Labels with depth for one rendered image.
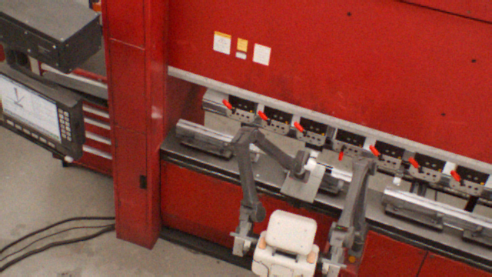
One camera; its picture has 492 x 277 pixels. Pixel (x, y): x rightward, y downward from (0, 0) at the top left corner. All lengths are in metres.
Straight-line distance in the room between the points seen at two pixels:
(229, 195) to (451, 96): 1.44
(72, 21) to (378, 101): 1.46
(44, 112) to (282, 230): 1.24
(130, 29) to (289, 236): 1.24
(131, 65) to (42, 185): 1.73
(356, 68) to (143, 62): 1.04
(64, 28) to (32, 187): 2.14
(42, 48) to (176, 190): 1.46
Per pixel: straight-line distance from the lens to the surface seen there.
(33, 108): 3.61
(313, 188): 3.91
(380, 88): 3.54
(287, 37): 3.50
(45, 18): 3.31
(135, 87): 3.79
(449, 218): 4.08
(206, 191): 4.30
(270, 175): 4.09
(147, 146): 4.07
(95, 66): 4.54
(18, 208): 5.11
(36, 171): 5.30
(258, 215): 3.40
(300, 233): 3.26
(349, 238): 3.39
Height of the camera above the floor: 3.93
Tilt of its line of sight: 46 degrees down
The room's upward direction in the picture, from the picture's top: 7 degrees clockwise
